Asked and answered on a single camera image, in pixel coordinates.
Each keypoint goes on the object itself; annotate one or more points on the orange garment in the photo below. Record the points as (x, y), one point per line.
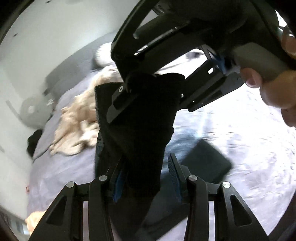
(33, 219)

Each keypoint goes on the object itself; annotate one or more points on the black pants with patterned trim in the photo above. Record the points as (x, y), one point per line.
(136, 141)

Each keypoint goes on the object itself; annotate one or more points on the lavender embossed bedspread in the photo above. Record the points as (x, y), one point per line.
(260, 147)

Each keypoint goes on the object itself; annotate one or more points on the white round fan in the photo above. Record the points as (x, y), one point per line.
(36, 111)

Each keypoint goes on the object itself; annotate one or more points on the person's right hand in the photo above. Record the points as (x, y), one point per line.
(278, 93)

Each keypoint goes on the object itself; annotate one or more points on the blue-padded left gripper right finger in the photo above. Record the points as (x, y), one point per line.
(234, 220)

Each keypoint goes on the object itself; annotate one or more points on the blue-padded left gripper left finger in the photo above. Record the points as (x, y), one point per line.
(63, 220)

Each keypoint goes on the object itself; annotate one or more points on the cream striped garment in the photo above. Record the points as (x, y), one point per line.
(78, 127)

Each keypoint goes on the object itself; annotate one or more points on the black item beside bed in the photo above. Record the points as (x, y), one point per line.
(32, 142)

